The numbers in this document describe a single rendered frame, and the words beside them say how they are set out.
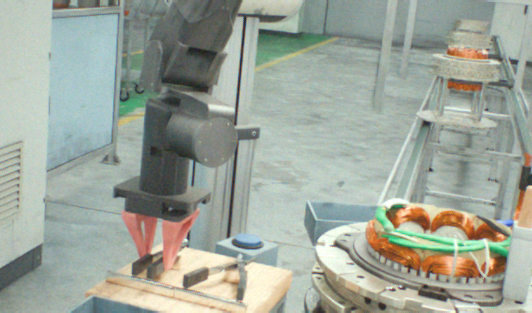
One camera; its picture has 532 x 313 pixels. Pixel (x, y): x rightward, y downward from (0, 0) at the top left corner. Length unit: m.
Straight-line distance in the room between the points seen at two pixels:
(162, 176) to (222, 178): 0.46
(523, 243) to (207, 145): 0.39
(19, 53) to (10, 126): 0.29
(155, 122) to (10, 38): 2.45
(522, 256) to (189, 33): 0.46
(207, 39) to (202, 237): 0.58
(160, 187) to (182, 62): 0.15
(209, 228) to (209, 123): 0.56
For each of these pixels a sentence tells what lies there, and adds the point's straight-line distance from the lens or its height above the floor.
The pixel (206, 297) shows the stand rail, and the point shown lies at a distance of 0.94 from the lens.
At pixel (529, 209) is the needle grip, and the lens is 0.99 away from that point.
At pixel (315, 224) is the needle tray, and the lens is 1.29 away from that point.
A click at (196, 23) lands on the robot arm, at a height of 1.38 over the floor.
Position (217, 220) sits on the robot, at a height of 1.01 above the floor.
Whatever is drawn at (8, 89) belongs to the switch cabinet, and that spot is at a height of 0.86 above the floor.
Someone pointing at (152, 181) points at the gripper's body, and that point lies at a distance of 0.94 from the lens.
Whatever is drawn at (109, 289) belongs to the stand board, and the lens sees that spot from 0.97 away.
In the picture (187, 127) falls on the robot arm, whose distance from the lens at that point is 0.87.
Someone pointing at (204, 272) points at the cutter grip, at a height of 1.09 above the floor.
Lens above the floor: 1.45
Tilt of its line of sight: 14 degrees down
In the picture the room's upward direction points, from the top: 6 degrees clockwise
